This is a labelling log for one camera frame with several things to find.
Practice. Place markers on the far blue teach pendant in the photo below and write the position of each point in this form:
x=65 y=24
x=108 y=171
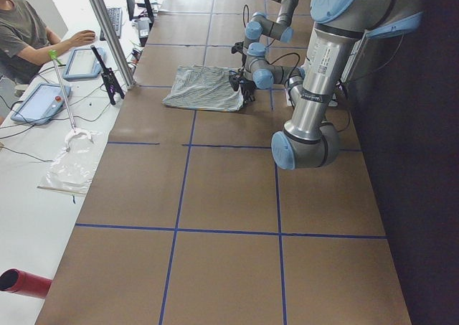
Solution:
x=82 y=64

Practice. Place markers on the navy white striped polo shirt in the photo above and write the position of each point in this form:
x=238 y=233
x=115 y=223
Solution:
x=199 y=87

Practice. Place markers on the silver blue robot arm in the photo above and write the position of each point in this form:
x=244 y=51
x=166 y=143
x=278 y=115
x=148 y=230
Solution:
x=308 y=140
x=260 y=24

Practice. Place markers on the white camera mast post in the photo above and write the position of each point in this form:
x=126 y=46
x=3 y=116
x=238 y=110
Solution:
x=326 y=58

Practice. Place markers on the seated person grey t-shirt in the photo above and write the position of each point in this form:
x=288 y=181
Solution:
x=26 y=41

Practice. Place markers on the clear plastic bag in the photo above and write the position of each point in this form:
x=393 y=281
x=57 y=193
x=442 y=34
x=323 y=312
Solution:
x=72 y=172

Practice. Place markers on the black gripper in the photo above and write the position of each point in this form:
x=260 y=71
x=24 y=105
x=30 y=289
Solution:
x=247 y=87
x=241 y=49

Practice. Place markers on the white hanger hook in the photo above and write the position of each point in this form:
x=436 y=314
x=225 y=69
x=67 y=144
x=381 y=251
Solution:
x=77 y=133

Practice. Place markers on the red cylinder tube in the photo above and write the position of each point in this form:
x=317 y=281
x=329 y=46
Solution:
x=24 y=283

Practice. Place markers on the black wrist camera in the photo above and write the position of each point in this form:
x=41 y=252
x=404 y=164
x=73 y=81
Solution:
x=234 y=80
x=237 y=47

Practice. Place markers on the black tripod stand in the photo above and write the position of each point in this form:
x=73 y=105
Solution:
x=110 y=81

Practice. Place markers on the aluminium frame post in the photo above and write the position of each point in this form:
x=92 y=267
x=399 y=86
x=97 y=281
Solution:
x=113 y=42

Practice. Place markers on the brown paper table cover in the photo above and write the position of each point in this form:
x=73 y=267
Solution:
x=189 y=221

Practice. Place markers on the blue teach pendant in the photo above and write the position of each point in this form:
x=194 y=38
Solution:
x=82 y=64
x=41 y=105

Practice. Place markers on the near blue teach pendant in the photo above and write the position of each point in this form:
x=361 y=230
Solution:
x=41 y=105

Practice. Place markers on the black keyboard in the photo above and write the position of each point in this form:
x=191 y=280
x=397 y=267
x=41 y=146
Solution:
x=115 y=16

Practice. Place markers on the green handled reacher grabber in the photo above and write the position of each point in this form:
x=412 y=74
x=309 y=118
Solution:
x=53 y=57

